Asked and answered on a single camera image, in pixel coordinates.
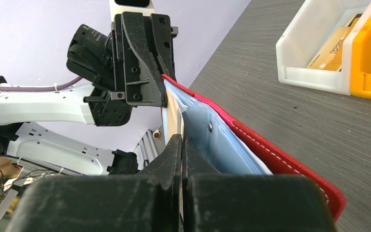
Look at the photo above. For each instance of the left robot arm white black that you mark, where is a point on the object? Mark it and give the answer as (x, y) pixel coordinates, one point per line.
(23, 138)

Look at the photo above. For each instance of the small beige spool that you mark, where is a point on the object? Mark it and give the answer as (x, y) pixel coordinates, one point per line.
(157, 134)

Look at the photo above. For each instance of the red card holder wallet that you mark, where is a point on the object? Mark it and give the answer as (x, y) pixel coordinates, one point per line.
(278, 161)

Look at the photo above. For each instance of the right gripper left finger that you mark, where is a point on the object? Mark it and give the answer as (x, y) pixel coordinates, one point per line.
(144, 202)

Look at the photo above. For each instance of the white plastic bin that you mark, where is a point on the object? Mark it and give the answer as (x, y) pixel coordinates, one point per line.
(302, 47)

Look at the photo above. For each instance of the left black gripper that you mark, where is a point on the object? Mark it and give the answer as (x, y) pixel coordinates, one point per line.
(125, 67)

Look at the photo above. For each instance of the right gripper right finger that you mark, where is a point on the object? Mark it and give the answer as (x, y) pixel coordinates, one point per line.
(215, 202)

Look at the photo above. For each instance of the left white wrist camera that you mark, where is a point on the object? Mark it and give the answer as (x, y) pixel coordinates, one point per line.
(145, 7)

